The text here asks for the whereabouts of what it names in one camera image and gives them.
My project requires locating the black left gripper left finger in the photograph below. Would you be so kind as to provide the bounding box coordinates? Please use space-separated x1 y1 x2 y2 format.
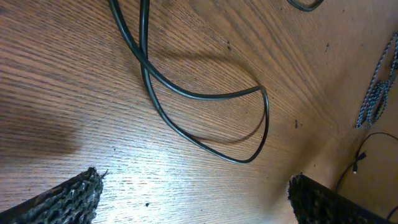
1 167 106 224

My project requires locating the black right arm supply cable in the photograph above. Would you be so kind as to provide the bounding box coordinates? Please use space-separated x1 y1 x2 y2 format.
334 132 398 220

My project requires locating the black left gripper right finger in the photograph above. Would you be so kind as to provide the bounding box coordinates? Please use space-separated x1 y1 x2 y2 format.
287 174 392 224

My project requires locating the black and white braided cable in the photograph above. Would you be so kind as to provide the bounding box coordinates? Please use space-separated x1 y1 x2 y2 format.
354 30 398 130

